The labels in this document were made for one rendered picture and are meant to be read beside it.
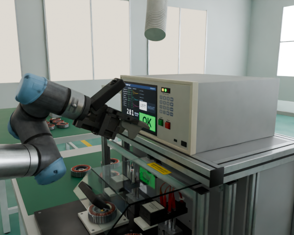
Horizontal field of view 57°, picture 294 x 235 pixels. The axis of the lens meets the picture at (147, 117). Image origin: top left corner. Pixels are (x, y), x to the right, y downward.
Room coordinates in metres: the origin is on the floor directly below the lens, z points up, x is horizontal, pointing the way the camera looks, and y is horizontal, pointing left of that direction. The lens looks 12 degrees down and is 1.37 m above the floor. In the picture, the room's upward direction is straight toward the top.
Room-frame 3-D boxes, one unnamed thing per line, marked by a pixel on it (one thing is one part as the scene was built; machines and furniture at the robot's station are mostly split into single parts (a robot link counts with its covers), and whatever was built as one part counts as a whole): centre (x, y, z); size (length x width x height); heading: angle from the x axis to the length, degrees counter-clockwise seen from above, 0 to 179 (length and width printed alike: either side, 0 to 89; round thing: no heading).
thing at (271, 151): (1.02, -0.16, 1.09); 0.68 x 0.44 x 0.05; 32
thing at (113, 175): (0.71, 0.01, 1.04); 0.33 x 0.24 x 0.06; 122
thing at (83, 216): (0.95, 0.17, 0.78); 0.15 x 0.15 x 0.01; 32
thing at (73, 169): (1.44, 0.37, 0.77); 0.11 x 0.11 x 0.04
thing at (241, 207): (0.98, -0.11, 0.92); 0.66 x 0.01 x 0.30; 32
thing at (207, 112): (1.01, -0.17, 1.22); 0.44 x 0.39 x 0.20; 32
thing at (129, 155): (0.90, 0.02, 1.03); 0.62 x 0.01 x 0.03; 32
